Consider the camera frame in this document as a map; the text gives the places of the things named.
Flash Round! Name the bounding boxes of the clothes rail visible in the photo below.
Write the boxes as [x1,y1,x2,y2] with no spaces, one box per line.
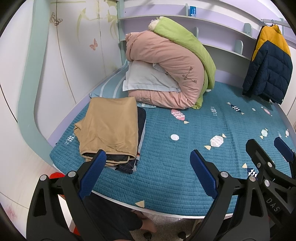
[260,19,290,27]

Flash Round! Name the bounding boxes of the navy and yellow puffer jacket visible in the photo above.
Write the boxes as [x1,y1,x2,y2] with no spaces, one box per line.
[242,24,293,105]

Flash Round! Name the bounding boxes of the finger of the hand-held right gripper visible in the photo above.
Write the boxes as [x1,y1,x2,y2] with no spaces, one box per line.
[245,138,281,186]
[274,137,296,164]

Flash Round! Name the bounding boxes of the red stool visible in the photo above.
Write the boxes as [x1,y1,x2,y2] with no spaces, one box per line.
[49,172,78,234]

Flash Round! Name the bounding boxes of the white wall shelf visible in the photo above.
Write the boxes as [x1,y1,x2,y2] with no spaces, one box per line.
[118,0,258,62]

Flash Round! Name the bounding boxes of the swivel chair base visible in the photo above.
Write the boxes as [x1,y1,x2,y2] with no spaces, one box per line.
[143,232,188,241]

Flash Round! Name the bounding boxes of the white wardrobe butterfly decals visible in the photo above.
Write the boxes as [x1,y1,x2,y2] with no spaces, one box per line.
[0,0,123,167]

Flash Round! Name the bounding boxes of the person's left leg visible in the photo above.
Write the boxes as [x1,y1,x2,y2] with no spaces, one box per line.
[83,192,158,241]

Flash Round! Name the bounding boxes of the tan button-up jacket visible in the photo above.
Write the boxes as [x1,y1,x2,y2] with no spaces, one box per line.
[74,97,139,163]

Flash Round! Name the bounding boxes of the light blue striped pillow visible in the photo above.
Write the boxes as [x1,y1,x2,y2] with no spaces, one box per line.
[89,67,158,109]

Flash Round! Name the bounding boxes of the white pillow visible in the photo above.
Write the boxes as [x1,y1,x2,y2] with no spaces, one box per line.
[122,61,181,93]

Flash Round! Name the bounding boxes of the teal quilted bedspread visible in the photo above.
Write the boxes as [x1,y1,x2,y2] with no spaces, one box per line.
[50,67,296,215]

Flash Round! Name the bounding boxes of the pale teal curved bed panel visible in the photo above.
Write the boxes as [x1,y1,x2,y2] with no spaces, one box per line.
[17,0,57,167]

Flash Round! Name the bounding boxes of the pink quilt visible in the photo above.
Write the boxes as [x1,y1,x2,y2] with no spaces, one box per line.
[125,30,210,109]

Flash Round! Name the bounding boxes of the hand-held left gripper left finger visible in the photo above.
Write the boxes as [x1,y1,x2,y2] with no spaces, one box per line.
[26,150,107,241]

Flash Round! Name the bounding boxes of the white striped folded garment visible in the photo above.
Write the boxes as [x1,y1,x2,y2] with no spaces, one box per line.
[135,125,147,167]

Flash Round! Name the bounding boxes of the green quilt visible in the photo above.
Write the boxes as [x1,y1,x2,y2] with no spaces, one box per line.
[148,16,216,109]

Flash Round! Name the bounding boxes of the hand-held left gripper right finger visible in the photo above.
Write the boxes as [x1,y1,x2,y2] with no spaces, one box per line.
[190,150,271,241]

